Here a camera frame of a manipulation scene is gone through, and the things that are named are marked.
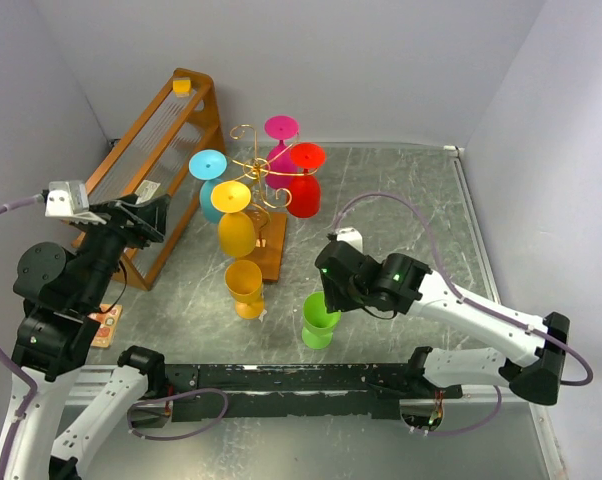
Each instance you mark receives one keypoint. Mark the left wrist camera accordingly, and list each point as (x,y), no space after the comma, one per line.
(68,201)

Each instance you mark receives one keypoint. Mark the red wine glass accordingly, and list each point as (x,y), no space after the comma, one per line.
(304,188)

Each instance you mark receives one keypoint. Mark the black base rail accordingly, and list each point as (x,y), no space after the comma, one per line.
(377,390)

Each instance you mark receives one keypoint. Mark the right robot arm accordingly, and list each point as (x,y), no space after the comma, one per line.
(522,352)

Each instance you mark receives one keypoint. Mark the blue wine glass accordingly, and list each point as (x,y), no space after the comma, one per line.
(208,166)

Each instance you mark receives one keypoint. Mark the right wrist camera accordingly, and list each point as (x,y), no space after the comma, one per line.
(349,235)

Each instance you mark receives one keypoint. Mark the orange picture card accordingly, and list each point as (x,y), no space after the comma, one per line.
(108,319)

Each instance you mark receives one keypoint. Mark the orange wine glass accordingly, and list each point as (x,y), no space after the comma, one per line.
(243,278)
(235,229)

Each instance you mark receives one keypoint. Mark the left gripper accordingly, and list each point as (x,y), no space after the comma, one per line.
(150,220)

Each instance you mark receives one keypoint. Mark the gold wire glass rack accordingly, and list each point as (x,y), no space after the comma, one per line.
(268,217)

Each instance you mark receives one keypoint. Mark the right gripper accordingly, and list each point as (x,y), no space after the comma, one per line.
(334,300)

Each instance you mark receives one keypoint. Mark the green wine glass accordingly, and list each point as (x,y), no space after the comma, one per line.
(319,324)

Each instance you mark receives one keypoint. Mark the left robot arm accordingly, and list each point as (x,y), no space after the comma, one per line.
(62,292)

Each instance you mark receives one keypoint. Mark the small card box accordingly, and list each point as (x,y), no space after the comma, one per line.
(146,190)

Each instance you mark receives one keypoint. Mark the wooden rack shelf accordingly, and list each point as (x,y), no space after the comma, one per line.
(158,147)

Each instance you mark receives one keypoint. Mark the pink wine glass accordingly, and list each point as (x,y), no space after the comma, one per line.
(281,128)

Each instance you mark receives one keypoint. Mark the yellow block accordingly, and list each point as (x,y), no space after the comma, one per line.
(182,87)

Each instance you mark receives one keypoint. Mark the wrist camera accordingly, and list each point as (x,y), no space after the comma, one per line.
(349,235)
(68,201)

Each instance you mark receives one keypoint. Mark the orange wine glass front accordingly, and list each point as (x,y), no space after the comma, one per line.
(235,229)

